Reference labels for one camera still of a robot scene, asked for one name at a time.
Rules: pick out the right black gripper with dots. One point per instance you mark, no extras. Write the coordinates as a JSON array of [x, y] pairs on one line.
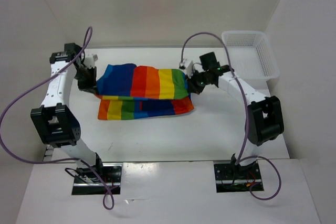
[[191, 86]]

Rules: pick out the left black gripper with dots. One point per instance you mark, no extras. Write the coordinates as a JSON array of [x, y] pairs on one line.
[[90, 86]]

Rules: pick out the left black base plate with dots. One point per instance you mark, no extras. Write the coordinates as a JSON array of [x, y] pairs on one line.
[[84, 186]]

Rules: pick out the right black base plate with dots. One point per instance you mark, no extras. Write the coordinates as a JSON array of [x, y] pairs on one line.
[[227, 181]]

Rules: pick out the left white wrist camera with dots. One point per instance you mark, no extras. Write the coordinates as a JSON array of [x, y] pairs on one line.
[[90, 60]]

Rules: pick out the rainbow striped shorts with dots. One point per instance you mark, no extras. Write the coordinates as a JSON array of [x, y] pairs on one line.
[[129, 92]]

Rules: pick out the white plastic basket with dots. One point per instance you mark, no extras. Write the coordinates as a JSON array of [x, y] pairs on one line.
[[251, 55]]

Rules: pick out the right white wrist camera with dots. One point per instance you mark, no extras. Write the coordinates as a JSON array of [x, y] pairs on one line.
[[187, 66]]

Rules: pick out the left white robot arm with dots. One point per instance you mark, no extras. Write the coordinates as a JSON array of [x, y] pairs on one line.
[[55, 123]]

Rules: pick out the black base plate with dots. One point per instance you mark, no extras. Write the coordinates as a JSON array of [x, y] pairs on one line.
[[84, 186], [227, 181]]

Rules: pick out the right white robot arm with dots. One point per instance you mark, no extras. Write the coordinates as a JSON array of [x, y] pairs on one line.
[[264, 121]]

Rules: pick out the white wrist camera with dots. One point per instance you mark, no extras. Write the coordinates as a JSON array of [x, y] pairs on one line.
[[90, 60], [187, 66]]

